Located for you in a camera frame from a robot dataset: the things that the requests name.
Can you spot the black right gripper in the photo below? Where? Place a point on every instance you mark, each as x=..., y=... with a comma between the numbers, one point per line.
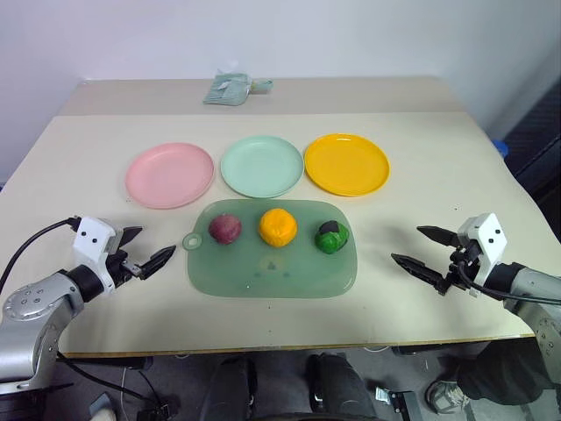
x=464, y=263

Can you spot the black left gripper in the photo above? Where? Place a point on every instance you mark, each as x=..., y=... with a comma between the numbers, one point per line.
x=123, y=267

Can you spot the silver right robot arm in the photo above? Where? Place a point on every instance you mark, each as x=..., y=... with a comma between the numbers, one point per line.
x=532, y=298

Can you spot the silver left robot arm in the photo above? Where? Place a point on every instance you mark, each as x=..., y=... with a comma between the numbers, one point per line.
x=30, y=307

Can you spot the pink plate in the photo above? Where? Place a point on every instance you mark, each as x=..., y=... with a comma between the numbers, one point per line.
x=169, y=174

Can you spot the purple clay ball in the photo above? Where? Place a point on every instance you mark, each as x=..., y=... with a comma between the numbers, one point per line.
x=225, y=228

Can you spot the green and black clay ball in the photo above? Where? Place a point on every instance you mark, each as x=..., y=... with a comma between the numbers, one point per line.
x=331, y=239

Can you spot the yellow plate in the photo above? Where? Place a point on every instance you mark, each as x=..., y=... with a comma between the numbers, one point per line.
x=347, y=164

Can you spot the orange clay ball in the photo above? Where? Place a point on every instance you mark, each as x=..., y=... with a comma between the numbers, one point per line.
x=277, y=227

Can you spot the mint green plate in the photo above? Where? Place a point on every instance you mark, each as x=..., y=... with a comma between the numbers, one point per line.
x=262, y=166

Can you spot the small blue object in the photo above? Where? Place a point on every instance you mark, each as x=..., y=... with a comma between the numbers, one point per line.
x=501, y=147

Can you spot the translucent green cutting board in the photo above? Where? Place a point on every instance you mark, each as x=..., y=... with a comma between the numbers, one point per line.
x=271, y=267

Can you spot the dark trouser leg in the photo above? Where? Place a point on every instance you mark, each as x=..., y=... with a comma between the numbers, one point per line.
x=504, y=373

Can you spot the grey sneaker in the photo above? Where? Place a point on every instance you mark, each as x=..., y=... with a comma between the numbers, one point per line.
x=447, y=397

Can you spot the black carbon-pattern panel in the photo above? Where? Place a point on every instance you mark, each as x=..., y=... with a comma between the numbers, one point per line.
x=541, y=144

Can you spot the dark rounded shape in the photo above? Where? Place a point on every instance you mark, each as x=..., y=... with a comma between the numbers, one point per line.
x=339, y=386
x=230, y=390

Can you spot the pale green cloth bag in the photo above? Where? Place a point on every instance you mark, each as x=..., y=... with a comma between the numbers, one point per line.
x=228, y=90

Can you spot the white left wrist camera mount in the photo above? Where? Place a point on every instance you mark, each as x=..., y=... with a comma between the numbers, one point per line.
x=93, y=239

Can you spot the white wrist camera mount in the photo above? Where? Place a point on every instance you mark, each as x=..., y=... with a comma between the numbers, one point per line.
x=93, y=239
x=486, y=239

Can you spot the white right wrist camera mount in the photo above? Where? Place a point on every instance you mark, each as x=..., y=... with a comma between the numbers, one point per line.
x=486, y=239

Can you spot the black metal bracket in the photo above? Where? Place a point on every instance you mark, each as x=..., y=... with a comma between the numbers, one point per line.
x=396, y=401

